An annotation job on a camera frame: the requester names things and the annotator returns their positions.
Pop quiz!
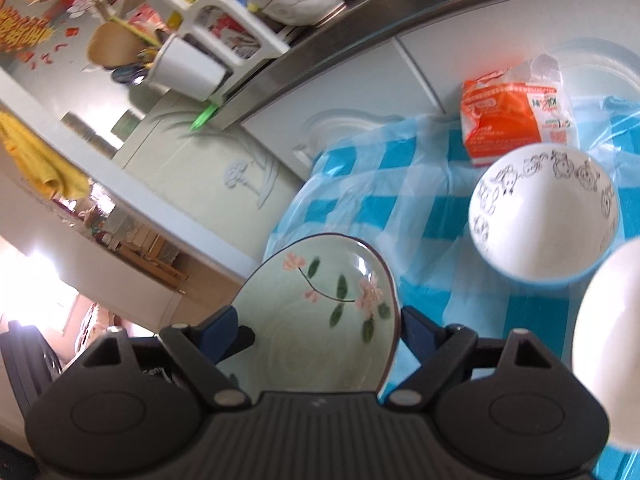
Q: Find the dragon wall sticker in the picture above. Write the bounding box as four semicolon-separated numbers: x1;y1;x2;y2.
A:
0;0;121;71

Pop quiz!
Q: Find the grey kitchen countertop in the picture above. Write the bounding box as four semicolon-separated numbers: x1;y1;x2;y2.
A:
212;0;640;128

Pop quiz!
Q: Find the blue checkered plastic tablecloth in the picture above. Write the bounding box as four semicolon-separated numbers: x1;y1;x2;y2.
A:
260;95;640;480

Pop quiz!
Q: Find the red seasoning packet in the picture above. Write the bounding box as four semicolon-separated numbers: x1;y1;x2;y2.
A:
210;15;261;61

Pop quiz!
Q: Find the wooden spatula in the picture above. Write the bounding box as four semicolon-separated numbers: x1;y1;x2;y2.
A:
87;22;156;68

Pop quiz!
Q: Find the orange packet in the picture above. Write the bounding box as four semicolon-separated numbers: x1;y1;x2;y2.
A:
460;52;581;168

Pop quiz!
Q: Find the white utensil holder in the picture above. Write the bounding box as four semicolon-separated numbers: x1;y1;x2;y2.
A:
145;34;228;102

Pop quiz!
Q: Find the white cabinet door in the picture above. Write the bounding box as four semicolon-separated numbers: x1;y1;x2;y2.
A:
240;37;446;181
395;0;640;116

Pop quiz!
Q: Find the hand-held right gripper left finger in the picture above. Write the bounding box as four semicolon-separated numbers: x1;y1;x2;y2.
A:
77;305;256;408

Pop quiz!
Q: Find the yellow cloth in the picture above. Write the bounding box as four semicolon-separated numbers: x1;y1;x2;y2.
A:
0;110;91;201

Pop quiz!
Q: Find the green plate with pink flowers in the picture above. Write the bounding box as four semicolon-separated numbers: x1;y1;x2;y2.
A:
231;234;402;398

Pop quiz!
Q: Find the white kitchen rack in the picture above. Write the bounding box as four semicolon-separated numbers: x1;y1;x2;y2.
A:
97;0;291;106

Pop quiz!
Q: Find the blue cartoon bowl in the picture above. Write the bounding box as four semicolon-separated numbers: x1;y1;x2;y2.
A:
468;144;621;288

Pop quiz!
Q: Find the white bowl with purple flowers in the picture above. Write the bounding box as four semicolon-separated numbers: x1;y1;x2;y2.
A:
571;240;640;451

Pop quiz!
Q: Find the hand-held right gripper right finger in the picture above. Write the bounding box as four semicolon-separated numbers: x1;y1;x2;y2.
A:
382;305;568;407

